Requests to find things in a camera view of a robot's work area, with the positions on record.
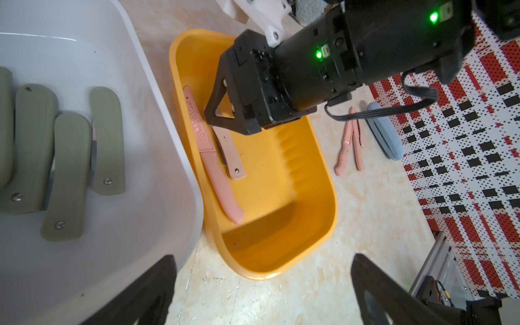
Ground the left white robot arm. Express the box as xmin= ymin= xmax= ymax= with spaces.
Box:
xmin=85 ymin=253 xmax=506 ymax=324

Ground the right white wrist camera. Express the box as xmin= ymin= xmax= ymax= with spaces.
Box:
xmin=216 ymin=0 xmax=292 ymax=48

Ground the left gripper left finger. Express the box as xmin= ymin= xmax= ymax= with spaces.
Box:
xmin=83 ymin=255 xmax=177 ymax=324

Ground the yellow storage box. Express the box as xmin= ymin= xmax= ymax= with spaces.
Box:
xmin=169 ymin=29 xmax=339 ymax=280

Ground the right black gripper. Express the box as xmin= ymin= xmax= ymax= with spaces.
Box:
xmin=204 ymin=8 xmax=364 ymax=135

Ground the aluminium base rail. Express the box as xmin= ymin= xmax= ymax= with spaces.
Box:
xmin=409 ymin=232 xmax=475 ymax=308

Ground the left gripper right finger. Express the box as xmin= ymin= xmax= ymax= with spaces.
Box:
xmin=351 ymin=253 xmax=447 ymax=324

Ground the white storage box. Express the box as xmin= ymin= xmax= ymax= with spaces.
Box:
xmin=1 ymin=1 xmax=203 ymax=324

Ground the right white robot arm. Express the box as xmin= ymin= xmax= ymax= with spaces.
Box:
xmin=204 ymin=1 xmax=519 ymax=135

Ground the grey plush dog toy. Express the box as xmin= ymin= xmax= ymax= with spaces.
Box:
xmin=289 ymin=0 xmax=329 ymax=27

